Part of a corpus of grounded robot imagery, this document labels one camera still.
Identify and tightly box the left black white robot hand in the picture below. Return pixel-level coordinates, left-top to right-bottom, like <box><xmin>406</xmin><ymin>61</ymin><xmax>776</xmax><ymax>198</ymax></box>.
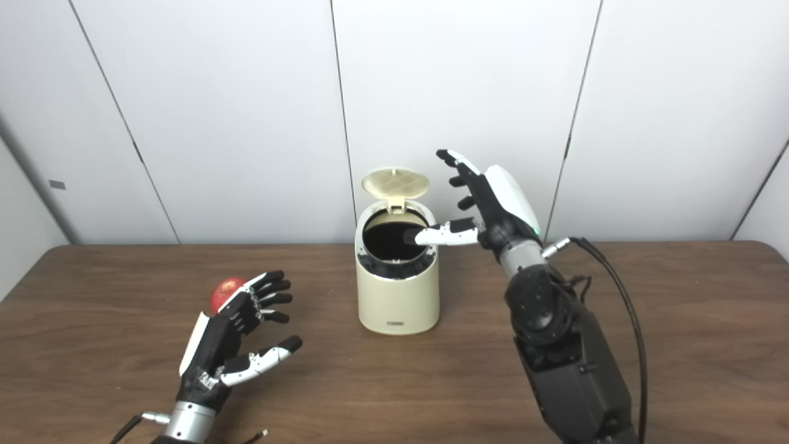
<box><xmin>178</xmin><ymin>270</ymin><xmax>303</xmax><ymax>411</ymax></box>

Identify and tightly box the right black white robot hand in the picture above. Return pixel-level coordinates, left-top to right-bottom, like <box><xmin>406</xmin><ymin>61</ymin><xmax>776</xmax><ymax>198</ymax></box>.
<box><xmin>403</xmin><ymin>149</ymin><xmax>543</xmax><ymax>250</ymax></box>

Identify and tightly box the red apple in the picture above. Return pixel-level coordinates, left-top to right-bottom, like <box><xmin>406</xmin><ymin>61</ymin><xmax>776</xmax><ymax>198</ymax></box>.
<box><xmin>210</xmin><ymin>277</ymin><xmax>248</xmax><ymax>315</ymax></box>

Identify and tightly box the cream round bin lid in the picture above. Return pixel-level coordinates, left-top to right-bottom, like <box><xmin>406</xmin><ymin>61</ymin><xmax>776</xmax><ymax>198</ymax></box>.
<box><xmin>361</xmin><ymin>166</ymin><xmax>431</xmax><ymax>213</ymax></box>

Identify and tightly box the cream-colored round bin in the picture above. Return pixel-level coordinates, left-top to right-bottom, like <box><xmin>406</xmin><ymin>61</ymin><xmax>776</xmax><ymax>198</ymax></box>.
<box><xmin>355</xmin><ymin>199</ymin><xmax>440</xmax><ymax>335</ymax></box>

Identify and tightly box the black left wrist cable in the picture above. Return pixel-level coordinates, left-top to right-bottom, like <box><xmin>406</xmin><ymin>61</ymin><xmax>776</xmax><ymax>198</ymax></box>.
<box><xmin>111</xmin><ymin>412</ymin><xmax>171</xmax><ymax>444</ymax></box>

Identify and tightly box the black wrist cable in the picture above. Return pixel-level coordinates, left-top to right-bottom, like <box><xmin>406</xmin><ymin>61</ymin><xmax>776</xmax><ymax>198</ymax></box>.
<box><xmin>111</xmin><ymin>412</ymin><xmax>171</xmax><ymax>444</ymax></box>
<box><xmin>541</xmin><ymin>236</ymin><xmax>648</xmax><ymax>444</ymax></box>

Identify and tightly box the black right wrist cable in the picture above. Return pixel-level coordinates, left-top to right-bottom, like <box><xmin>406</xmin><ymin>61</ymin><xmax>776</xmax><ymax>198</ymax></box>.
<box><xmin>541</xmin><ymin>236</ymin><xmax>648</xmax><ymax>444</ymax></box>

